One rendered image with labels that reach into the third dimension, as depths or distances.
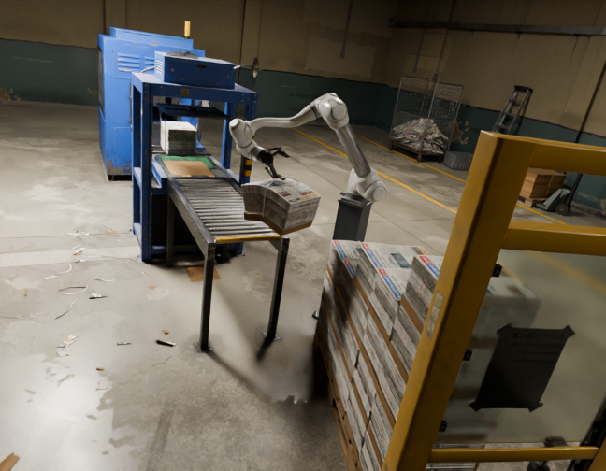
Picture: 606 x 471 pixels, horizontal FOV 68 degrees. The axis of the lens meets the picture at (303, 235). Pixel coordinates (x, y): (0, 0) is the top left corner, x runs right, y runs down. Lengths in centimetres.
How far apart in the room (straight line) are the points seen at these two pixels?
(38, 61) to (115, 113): 524
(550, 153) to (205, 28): 1078
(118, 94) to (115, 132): 46
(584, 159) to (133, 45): 549
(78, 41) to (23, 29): 96
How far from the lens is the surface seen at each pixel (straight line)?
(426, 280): 170
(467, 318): 121
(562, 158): 117
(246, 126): 279
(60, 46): 1125
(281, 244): 298
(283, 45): 1225
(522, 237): 119
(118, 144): 628
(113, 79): 615
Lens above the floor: 196
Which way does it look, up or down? 22 degrees down
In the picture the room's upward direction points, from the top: 9 degrees clockwise
